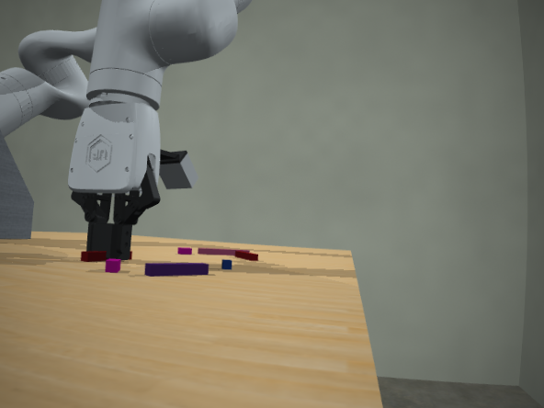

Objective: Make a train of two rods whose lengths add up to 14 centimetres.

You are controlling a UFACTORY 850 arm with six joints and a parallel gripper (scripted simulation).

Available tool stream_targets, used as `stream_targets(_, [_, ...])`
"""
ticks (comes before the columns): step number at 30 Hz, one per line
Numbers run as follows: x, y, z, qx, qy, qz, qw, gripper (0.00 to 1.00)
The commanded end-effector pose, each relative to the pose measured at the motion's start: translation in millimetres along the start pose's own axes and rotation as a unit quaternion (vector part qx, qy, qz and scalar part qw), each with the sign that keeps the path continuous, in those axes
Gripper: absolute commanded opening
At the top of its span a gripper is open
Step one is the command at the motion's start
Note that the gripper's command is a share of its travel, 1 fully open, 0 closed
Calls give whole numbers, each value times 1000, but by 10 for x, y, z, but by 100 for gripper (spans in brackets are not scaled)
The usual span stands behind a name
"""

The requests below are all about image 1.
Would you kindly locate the red rod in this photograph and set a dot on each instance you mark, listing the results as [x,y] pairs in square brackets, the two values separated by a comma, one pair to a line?
[93,256]
[247,256]

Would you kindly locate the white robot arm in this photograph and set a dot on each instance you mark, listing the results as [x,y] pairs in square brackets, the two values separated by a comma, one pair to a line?
[135,41]

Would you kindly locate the pink rod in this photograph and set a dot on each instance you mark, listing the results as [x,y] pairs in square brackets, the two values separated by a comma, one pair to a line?
[212,251]

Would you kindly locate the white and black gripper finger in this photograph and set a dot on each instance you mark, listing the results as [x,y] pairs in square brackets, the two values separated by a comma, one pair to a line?
[119,232]
[97,217]

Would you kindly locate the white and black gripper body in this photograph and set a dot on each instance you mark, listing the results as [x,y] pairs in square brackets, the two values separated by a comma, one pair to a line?
[115,136]

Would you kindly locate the small blue cube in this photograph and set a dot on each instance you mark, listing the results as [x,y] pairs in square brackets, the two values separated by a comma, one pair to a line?
[226,264]

